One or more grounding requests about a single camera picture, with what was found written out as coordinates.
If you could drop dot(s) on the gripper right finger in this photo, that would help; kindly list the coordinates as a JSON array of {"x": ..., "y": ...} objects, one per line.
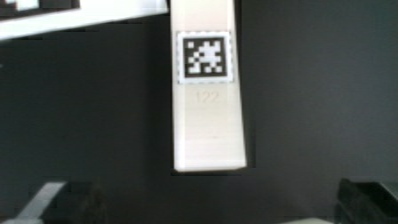
[{"x": 366, "y": 203}]

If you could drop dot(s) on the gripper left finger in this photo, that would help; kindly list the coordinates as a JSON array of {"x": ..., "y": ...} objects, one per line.
[{"x": 68, "y": 203}]

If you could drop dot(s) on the white desk leg right centre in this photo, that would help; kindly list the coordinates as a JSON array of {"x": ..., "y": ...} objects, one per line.
[{"x": 206, "y": 98}]

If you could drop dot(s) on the white fiducial marker sheet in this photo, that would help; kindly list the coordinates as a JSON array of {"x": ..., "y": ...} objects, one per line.
[{"x": 39, "y": 16}]

